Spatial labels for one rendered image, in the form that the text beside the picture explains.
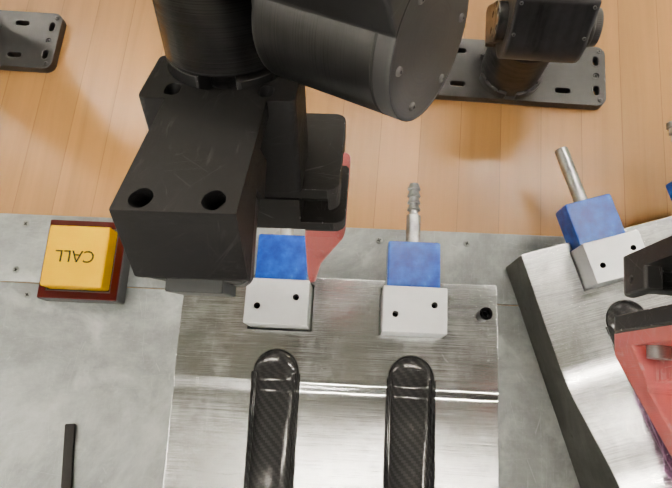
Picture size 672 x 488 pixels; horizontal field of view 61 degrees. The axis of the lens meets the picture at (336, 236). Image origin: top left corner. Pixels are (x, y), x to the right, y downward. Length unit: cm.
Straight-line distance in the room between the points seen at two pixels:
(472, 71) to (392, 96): 46
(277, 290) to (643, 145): 42
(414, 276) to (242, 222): 28
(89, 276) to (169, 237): 39
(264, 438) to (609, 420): 28
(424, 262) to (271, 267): 12
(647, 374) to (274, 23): 17
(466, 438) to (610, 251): 20
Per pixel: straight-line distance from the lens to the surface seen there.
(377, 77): 19
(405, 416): 48
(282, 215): 29
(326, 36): 20
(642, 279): 20
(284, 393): 48
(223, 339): 49
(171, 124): 24
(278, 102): 24
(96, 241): 60
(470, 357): 48
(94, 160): 67
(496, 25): 55
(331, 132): 31
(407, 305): 45
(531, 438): 59
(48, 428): 63
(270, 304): 46
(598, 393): 54
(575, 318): 55
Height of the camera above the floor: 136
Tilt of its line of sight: 75 degrees down
